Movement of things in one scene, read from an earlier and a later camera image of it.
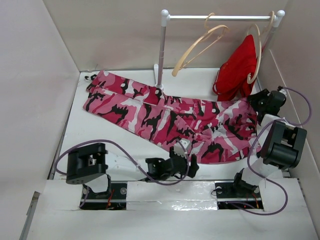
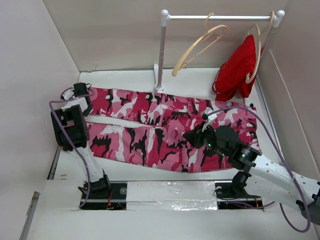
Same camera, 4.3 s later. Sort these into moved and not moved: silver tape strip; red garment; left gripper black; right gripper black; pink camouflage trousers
Moved: pink camouflage trousers; left gripper black; right gripper black
Not moved: silver tape strip; red garment
